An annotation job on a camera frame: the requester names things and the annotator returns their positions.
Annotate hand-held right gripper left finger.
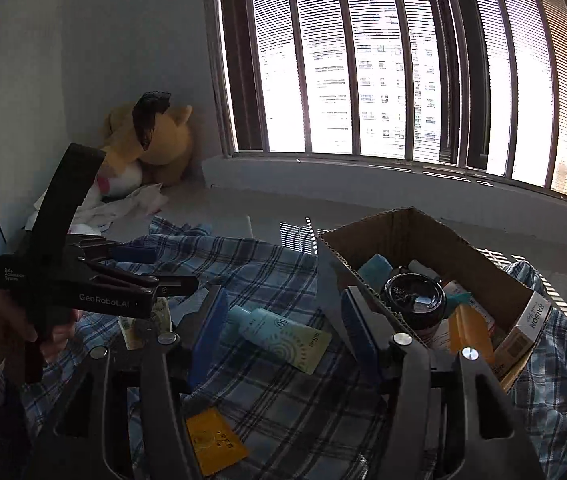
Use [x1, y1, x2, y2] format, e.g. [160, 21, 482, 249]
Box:
[33, 285, 231, 480]

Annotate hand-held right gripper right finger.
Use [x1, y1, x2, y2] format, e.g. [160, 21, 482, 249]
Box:
[341, 287, 547, 480]

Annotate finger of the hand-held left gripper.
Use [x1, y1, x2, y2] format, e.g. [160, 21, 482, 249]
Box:
[68, 236, 158, 266]
[86, 260, 199, 298]

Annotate pale green sachet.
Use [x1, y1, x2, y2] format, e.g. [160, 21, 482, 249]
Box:
[118, 296, 171, 352]

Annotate light blue cosmetic tube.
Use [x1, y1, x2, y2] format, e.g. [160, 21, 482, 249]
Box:
[226, 306, 333, 375]

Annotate brown cardboard box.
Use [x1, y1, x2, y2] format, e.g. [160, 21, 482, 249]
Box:
[316, 206, 554, 396]

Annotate person's left hand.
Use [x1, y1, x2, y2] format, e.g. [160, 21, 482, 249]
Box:
[0, 285, 84, 366]

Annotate white cloth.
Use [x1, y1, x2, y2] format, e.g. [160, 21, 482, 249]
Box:
[26, 182, 169, 236]

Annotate black lidded jar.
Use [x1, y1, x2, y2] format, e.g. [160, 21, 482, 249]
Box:
[382, 272, 447, 343]

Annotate teal packet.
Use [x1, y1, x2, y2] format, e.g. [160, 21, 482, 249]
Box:
[358, 254, 394, 288]

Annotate small white tube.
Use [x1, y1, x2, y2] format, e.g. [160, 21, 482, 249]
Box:
[407, 258, 441, 282]

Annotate yellow flat packet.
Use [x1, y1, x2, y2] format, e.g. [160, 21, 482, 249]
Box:
[186, 406, 250, 478]

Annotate orange packet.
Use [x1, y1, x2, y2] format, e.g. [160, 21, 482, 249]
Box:
[447, 304, 495, 366]

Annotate blue plaid blanket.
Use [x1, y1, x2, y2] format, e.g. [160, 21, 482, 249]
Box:
[18, 215, 567, 480]

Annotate yellow plush toy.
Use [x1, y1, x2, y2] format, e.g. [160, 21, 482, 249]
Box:
[96, 91, 195, 196]

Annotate white plastic bottle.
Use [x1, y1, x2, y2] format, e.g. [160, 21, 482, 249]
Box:
[426, 280, 494, 353]

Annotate white carton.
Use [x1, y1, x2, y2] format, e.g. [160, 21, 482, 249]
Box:
[493, 291, 554, 376]

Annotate window with metal bars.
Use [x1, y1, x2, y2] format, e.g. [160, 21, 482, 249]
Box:
[178, 0, 567, 208]

